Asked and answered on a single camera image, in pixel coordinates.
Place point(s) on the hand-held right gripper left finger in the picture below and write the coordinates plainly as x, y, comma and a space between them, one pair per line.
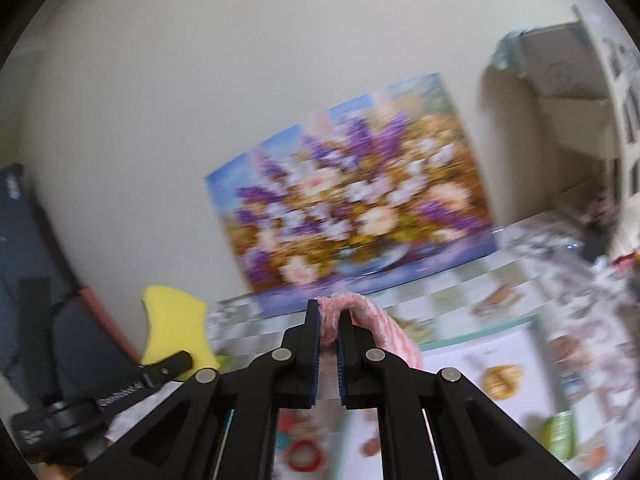
314, 355

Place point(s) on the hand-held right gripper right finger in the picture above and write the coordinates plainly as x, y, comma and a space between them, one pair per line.
342, 355

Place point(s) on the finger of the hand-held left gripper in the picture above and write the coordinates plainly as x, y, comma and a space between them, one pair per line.
150, 375

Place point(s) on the pink white striped fluffy cloth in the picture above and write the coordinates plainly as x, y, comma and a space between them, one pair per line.
380, 330

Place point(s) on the yellow sponge with green pad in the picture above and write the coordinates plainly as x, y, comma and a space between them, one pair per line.
175, 320

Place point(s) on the teal tray with white inside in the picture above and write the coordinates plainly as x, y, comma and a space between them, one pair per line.
475, 355

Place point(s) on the green tissue packet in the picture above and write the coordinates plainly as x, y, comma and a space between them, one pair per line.
560, 432

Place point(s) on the red tape roll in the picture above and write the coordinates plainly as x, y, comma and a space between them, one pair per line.
292, 455

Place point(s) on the floral painting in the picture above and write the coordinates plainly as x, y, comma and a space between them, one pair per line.
350, 195

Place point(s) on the checkered tablecloth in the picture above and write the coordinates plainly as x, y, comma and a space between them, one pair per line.
500, 280

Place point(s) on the white shelf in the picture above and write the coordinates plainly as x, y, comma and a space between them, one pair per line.
575, 110

